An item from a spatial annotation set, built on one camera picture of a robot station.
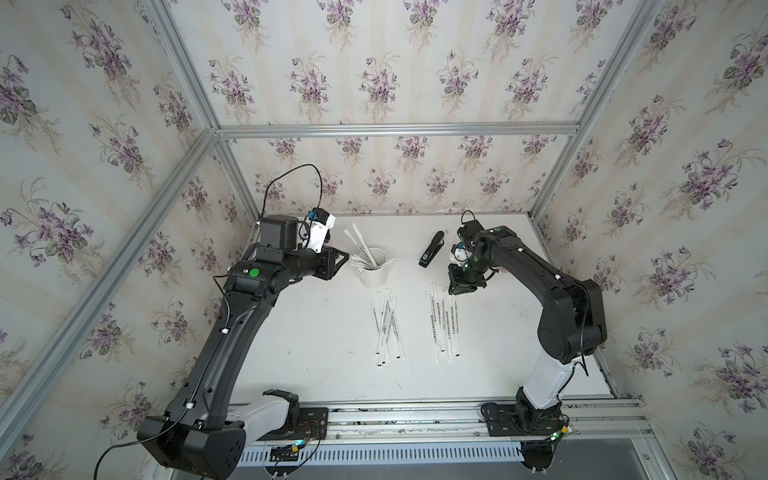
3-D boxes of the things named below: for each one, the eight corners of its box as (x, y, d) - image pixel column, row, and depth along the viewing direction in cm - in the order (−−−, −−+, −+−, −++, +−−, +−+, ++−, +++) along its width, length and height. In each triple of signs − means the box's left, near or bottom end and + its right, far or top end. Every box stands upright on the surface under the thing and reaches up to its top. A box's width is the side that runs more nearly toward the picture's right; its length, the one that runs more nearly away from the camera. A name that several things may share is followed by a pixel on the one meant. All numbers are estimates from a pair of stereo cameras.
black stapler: (418, 265, 106) (419, 258, 102) (437, 237, 114) (439, 229, 111) (427, 269, 104) (428, 262, 101) (445, 240, 113) (447, 233, 110)
